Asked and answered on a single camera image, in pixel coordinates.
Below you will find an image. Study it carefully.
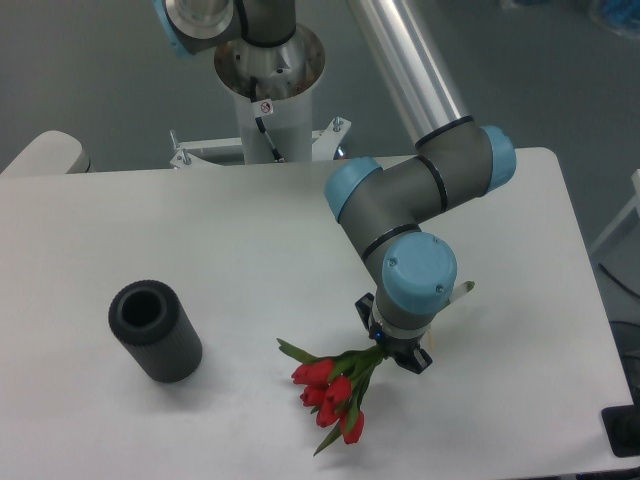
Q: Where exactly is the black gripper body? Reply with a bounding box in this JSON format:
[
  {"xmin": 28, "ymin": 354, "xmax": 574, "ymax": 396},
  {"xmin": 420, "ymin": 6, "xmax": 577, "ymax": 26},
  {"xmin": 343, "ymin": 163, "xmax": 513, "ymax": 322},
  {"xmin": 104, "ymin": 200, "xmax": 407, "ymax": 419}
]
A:
[{"xmin": 368, "ymin": 316, "xmax": 428, "ymax": 352}]

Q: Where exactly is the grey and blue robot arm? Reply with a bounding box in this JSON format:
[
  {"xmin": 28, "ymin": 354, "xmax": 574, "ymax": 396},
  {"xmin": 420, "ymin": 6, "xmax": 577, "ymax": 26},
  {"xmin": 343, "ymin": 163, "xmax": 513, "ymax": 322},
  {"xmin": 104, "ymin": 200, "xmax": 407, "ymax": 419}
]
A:
[{"xmin": 154, "ymin": 1, "xmax": 517, "ymax": 373}]

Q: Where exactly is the white frame at right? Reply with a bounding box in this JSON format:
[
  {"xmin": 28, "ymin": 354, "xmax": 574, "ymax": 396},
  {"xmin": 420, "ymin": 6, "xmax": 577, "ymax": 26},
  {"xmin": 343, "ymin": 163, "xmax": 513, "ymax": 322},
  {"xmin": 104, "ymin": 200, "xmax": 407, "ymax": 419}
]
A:
[{"xmin": 588, "ymin": 170, "xmax": 639, "ymax": 258}]

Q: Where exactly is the black base cable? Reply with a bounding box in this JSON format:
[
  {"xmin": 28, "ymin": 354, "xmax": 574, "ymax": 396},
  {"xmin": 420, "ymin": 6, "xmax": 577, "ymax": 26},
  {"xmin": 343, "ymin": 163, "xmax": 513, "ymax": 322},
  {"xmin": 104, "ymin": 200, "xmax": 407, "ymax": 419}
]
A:
[{"xmin": 248, "ymin": 75, "xmax": 288, "ymax": 164}]

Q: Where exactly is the white chair back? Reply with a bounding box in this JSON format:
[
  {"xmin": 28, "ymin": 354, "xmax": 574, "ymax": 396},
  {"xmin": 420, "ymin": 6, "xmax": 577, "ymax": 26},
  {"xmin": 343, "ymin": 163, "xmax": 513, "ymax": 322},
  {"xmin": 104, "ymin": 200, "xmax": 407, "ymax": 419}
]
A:
[{"xmin": 1, "ymin": 130, "xmax": 94, "ymax": 178}]

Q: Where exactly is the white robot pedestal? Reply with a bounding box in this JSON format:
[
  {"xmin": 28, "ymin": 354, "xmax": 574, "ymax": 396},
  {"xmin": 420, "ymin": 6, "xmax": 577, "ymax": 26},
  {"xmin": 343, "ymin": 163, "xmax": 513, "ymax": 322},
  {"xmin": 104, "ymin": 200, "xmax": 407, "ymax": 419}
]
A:
[{"xmin": 170, "ymin": 24, "xmax": 351, "ymax": 169}]

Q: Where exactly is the dark grey ribbed vase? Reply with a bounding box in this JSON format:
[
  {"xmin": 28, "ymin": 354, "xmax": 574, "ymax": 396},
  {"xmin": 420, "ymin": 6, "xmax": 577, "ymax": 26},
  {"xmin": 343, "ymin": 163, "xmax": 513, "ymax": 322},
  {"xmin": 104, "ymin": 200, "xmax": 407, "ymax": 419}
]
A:
[{"xmin": 108, "ymin": 280, "xmax": 203, "ymax": 383}]

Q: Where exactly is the clear bin with blue items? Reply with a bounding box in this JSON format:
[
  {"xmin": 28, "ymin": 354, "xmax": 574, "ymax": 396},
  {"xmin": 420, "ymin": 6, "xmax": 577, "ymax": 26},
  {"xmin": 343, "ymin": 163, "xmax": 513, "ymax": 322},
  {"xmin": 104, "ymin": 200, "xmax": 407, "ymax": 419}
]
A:
[{"xmin": 589, "ymin": 0, "xmax": 639, "ymax": 39}]

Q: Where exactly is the red tulip bouquet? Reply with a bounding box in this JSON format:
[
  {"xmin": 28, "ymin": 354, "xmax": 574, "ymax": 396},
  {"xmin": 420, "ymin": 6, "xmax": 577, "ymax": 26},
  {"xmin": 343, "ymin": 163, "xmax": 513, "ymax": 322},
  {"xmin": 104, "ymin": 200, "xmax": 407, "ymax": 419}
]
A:
[{"xmin": 277, "ymin": 339, "xmax": 387, "ymax": 454}]

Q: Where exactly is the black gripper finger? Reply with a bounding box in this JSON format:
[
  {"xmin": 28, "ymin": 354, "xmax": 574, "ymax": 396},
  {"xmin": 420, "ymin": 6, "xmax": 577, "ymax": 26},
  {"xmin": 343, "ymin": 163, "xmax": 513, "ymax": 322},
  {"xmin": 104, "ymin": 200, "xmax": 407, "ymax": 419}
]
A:
[
  {"xmin": 391, "ymin": 347, "xmax": 431, "ymax": 374},
  {"xmin": 355, "ymin": 293, "xmax": 374, "ymax": 328}
]

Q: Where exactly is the black floor cable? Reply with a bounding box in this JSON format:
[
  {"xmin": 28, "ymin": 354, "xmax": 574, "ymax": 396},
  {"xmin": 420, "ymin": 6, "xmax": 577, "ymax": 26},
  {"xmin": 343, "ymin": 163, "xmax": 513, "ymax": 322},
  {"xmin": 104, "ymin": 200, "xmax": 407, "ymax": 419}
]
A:
[{"xmin": 598, "ymin": 263, "xmax": 640, "ymax": 297}]

